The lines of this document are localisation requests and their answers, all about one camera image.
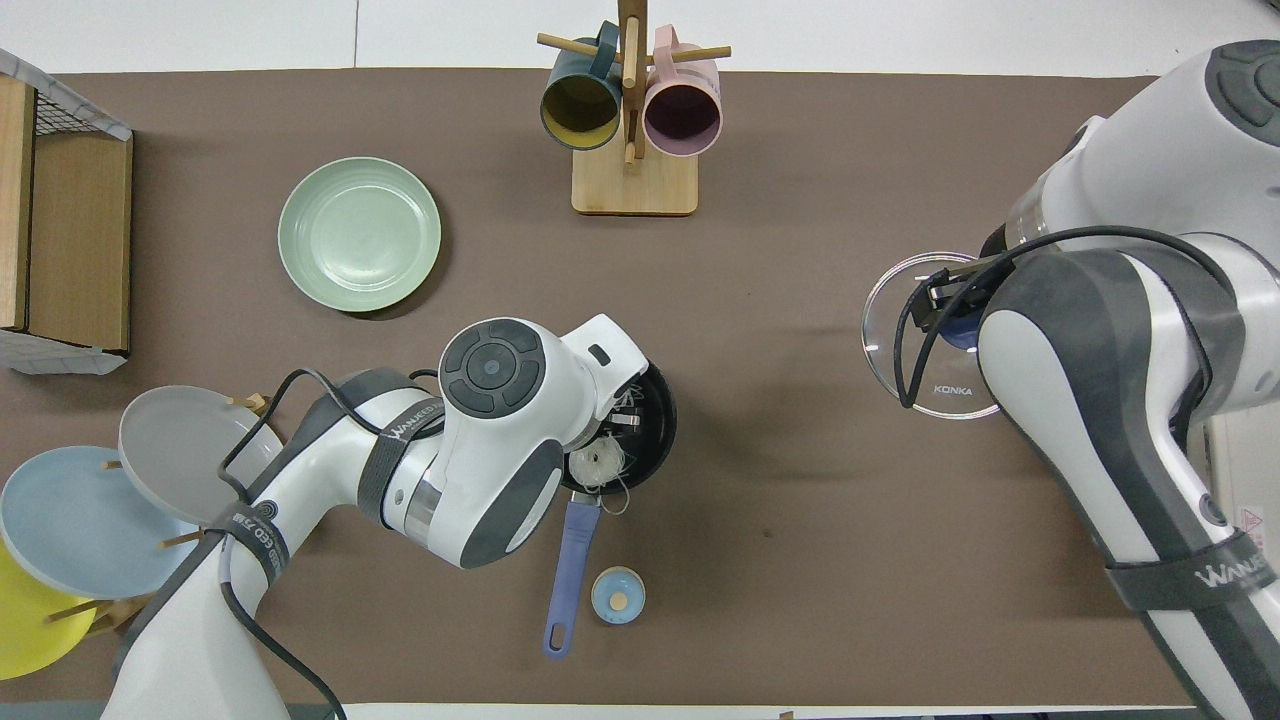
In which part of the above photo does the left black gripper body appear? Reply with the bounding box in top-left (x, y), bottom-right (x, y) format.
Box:
top-left (597, 365), bottom-right (652, 434)

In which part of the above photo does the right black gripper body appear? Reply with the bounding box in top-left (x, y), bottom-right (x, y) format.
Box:
top-left (924, 261), bottom-right (994, 314)

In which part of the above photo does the glass lid blue knob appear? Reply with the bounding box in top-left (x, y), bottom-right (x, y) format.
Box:
top-left (862, 250), bottom-right (1001, 421)

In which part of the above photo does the white vermicelli bundle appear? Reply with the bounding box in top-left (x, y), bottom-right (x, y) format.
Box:
top-left (567, 437), bottom-right (633, 516)

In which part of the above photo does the light green plate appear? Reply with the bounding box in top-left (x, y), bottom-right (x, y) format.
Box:
top-left (277, 156), bottom-right (442, 313)

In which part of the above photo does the wooden plate rack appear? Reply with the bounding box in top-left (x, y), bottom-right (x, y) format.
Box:
top-left (45, 393), bottom-right (271, 633)

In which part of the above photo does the grey plate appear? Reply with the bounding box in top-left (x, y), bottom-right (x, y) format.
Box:
top-left (118, 385), bottom-right (286, 528)

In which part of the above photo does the light blue plate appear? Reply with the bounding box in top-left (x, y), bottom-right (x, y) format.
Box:
top-left (0, 445), bottom-right (201, 599)

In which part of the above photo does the yellow plate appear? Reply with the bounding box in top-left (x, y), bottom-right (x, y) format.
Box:
top-left (0, 540), bottom-right (99, 681)

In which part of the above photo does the brown table mat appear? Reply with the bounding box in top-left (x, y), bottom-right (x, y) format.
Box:
top-left (0, 68), bottom-right (1201, 706)

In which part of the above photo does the wooden mug tree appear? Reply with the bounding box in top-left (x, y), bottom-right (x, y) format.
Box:
top-left (537, 0), bottom-right (731, 216)

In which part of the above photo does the pink mug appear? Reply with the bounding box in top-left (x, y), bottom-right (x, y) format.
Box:
top-left (643, 25), bottom-right (723, 158)

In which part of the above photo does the dark teal mug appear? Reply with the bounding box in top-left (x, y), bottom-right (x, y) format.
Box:
top-left (540, 22), bottom-right (623, 151)

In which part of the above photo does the beige toaster oven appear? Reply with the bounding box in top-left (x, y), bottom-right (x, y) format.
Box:
top-left (1205, 410), bottom-right (1280, 571)

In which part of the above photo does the black pot purple handle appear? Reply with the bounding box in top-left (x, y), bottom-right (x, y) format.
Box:
top-left (543, 360), bottom-right (678, 661)

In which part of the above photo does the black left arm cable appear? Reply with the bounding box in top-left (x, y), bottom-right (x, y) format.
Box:
top-left (215, 367), bottom-right (443, 720)

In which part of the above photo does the wooden crate wire mesh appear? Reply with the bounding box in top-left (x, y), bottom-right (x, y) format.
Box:
top-left (0, 48), bottom-right (133, 376)

